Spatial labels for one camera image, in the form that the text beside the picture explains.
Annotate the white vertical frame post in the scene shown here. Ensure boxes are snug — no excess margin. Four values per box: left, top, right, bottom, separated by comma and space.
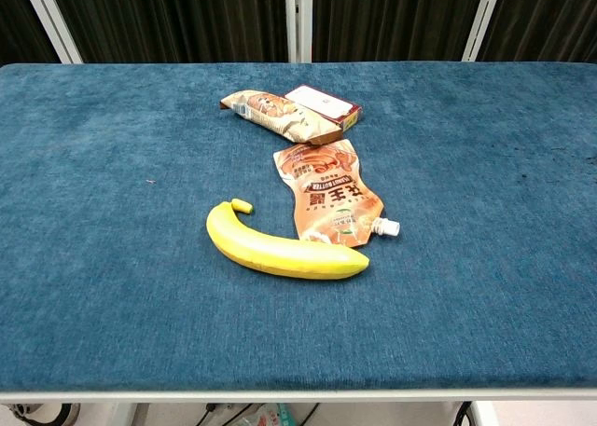
285, 0, 313, 64

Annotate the black and grey wheel base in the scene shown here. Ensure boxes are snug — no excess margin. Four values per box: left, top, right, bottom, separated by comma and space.
0, 402, 81, 426

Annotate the teal and white package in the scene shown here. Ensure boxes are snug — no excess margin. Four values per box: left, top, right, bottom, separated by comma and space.
242, 402, 298, 426

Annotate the white table leg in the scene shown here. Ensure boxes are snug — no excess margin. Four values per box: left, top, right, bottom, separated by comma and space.
470, 401, 501, 426

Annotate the blue velvet table cloth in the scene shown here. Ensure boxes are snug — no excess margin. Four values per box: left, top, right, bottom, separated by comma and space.
0, 62, 597, 394

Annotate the orange peanut butter spout pouch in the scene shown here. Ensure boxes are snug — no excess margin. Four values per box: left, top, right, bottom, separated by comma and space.
272, 138, 402, 249

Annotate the red and white carton box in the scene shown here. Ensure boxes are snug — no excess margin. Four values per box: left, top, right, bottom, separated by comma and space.
284, 84, 363, 134

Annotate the dark pleated curtain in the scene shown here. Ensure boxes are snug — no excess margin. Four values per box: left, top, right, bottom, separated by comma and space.
0, 0, 597, 67

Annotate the yellow banana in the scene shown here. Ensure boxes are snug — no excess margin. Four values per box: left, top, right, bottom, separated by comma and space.
205, 198, 371, 281

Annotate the beige snack packet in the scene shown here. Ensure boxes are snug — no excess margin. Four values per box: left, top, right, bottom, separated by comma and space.
219, 89, 342, 145

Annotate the white slanted frame post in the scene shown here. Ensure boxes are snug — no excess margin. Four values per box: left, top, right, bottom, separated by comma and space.
19, 0, 84, 65
461, 0, 507, 63

